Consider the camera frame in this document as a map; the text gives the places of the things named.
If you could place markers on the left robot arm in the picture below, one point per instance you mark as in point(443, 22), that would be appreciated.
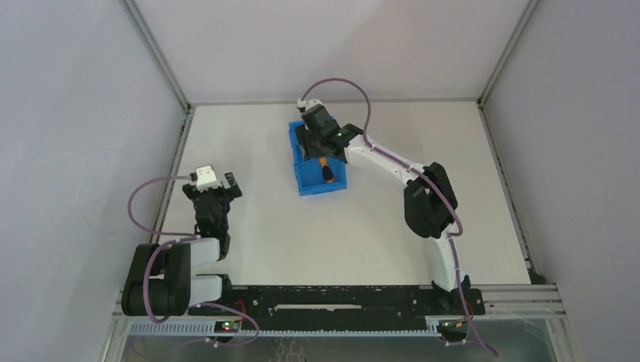
point(161, 281)

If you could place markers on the blue plastic bin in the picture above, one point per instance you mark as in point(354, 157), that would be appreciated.
point(309, 174)

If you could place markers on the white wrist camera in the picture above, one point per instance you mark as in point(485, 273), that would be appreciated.
point(206, 178)
point(304, 105)

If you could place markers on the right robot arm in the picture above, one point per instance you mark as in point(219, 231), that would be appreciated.
point(429, 202)

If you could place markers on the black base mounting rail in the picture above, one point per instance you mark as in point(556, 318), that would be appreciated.
point(347, 309)

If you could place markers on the orange black handled screwdriver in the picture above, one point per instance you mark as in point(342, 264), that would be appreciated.
point(327, 172)

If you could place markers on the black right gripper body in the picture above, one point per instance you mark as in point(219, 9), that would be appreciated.
point(314, 145)

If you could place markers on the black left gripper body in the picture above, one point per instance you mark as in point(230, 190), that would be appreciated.
point(214, 194)

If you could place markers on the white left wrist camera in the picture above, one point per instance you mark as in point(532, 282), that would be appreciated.
point(206, 178)

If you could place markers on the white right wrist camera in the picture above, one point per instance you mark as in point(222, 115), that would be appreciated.
point(304, 105)

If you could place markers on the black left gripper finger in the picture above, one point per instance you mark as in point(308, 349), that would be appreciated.
point(233, 190)
point(189, 189)

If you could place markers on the small electronics board with leds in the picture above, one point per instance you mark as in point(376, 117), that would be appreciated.
point(227, 326)

